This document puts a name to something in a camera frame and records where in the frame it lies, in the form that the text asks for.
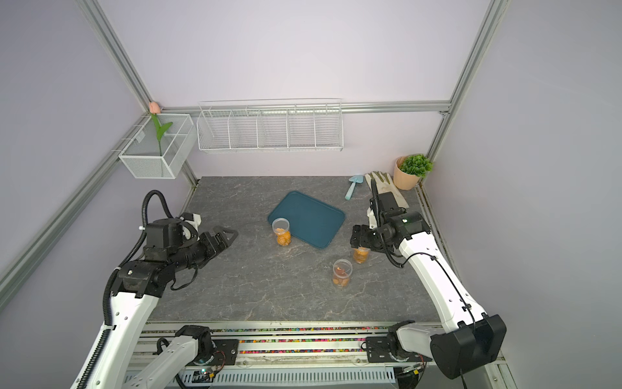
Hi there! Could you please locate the white wire wall shelf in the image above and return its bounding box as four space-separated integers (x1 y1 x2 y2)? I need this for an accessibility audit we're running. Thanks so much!
197 98 344 153

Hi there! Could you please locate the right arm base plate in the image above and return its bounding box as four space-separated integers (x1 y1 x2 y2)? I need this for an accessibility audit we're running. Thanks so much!
361 336 432 363

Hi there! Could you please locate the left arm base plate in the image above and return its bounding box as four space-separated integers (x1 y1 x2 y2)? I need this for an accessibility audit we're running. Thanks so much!
191 339 240 366

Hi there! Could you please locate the beige gardening glove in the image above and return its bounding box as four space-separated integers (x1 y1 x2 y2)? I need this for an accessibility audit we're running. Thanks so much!
364 171 409 208

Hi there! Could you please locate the blue garden trowel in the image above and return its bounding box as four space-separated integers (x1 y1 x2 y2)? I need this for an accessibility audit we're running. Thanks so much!
344 175 364 200

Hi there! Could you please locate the artificial pink tulip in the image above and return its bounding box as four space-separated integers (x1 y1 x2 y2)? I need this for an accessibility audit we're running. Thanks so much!
148 101 173 157

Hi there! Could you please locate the white mesh wall basket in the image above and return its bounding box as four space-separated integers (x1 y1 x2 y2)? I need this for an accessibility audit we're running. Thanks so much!
119 113 198 179

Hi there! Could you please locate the teal plastic tray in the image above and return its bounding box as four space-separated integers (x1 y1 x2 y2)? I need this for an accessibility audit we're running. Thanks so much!
267 191 346 250

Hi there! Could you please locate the potted green plant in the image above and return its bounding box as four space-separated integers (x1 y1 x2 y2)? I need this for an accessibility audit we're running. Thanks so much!
393 154 433 191

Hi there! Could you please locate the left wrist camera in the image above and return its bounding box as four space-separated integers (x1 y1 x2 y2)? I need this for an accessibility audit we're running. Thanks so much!
180 212 202 231

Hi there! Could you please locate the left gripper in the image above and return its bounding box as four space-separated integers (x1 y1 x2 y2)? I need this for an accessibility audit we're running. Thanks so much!
170 225 238 272

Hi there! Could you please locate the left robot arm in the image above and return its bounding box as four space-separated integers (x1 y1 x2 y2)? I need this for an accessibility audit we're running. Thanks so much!
72 190 239 388

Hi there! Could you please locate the clear cookie jar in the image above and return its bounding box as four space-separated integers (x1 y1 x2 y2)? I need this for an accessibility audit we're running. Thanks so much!
272 218 292 246
352 247 371 264
332 259 353 288

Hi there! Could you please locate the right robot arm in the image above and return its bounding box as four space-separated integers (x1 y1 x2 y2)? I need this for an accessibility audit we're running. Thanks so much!
350 179 507 379

